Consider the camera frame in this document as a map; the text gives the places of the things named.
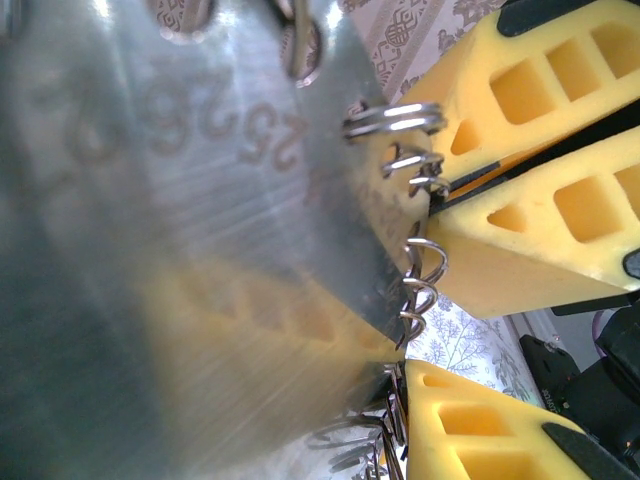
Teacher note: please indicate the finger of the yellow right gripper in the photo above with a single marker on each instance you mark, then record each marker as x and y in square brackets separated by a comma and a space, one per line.
[500, 275]
[475, 60]

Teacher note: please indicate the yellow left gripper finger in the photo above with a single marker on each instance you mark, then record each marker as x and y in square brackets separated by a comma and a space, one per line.
[500, 450]

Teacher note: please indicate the transparent plastic bag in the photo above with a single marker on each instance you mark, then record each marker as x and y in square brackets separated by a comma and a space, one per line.
[150, 200]

